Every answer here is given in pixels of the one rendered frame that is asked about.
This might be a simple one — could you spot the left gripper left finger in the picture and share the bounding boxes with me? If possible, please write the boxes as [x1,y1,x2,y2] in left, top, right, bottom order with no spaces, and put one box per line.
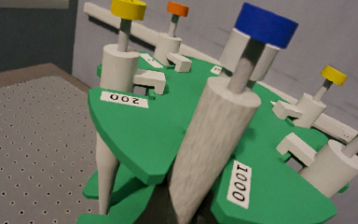
[133,174,168,224]

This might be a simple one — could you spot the white pipette with blue button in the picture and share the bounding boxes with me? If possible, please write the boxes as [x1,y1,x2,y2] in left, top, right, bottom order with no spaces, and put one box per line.
[166,3,299,224]

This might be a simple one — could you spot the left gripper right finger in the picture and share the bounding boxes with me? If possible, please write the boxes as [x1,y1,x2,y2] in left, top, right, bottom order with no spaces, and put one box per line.
[191,189,219,224]

